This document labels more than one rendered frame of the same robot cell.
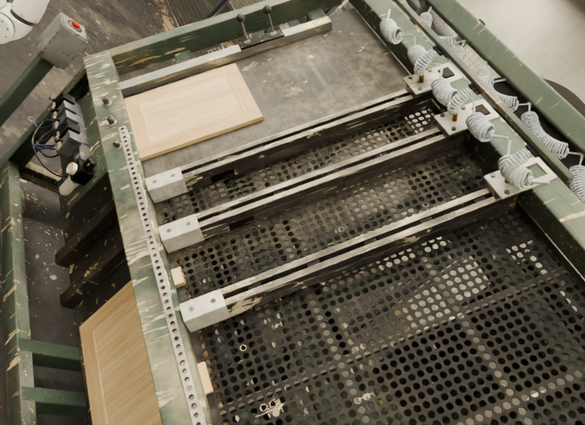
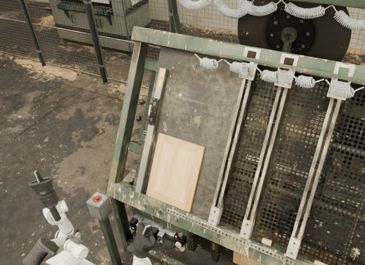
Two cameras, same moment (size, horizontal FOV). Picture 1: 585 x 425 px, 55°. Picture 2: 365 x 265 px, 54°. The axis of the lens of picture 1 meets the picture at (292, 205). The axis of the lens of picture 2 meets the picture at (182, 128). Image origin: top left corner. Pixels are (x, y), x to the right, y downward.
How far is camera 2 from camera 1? 135 cm
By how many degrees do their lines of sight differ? 22
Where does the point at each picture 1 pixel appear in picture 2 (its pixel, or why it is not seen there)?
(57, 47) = (104, 212)
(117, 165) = (188, 226)
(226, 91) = (175, 150)
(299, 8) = (139, 71)
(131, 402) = not seen: outside the picture
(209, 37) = (128, 128)
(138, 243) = (240, 246)
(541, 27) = not seen: outside the picture
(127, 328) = not seen: hidden behind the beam
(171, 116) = (172, 183)
